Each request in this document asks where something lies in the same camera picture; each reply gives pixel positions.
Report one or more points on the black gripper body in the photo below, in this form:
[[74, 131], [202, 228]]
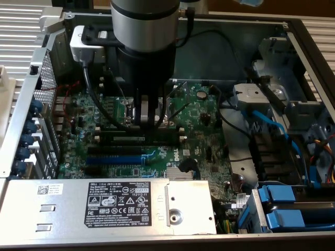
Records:
[[146, 69]]

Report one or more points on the metal CPU socket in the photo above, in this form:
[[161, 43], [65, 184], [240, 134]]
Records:
[[128, 111]]

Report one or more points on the thin metal locking lever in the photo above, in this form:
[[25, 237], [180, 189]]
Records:
[[127, 120], [179, 111]]

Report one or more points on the open metal socket cover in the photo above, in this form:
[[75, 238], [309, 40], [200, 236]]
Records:
[[179, 88]]

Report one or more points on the long black expansion slot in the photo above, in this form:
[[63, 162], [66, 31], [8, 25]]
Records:
[[115, 150]]

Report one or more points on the blue expansion slot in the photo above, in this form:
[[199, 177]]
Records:
[[115, 160]]

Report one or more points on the green Dell motherboard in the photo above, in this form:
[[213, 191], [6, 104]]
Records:
[[195, 123]]

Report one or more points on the open black silver PC case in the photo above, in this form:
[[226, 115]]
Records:
[[204, 62]]

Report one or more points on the round coin battery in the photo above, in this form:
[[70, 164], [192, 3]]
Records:
[[201, 94]]

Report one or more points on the silver finned chipset heatsink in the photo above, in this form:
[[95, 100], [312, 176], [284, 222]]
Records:
[[175, 173]]

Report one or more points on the short black expansion slot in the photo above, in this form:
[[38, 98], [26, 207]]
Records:
[[93, 170]]

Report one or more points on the metal rear port block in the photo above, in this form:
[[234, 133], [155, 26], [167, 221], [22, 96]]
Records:
[[61, 109]]

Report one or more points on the black box behind case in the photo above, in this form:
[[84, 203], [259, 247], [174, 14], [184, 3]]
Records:
[[70, 2]]

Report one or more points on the dark blue slot clip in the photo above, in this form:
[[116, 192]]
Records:
[[23, 153], [27, 139], [36, 106], [31, 127], [19, 166]]

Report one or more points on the small black plastic clip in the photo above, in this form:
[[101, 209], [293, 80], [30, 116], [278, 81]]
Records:
[[34, 70]]

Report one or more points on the silver power supply with label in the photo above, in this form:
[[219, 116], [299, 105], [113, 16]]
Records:
[[65, 204]]

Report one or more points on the silver metal drive cage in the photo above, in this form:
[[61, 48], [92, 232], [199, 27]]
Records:
[[277, 68]]

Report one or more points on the black ribbed plastic block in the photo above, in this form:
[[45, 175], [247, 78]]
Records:
[[272, 157]]

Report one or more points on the blue drive bay caddies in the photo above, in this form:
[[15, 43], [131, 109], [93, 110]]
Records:
[[259, 217]]

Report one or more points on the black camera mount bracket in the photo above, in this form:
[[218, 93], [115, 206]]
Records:
[[90, 39]]

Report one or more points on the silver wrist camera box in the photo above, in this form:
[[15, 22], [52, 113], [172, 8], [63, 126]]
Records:
[[83, 53]]

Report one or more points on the silver metal drive bracket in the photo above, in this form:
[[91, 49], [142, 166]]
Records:
[[251, 94]]

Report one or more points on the silver metal corner bracket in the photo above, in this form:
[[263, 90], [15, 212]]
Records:
[[51, 19]]

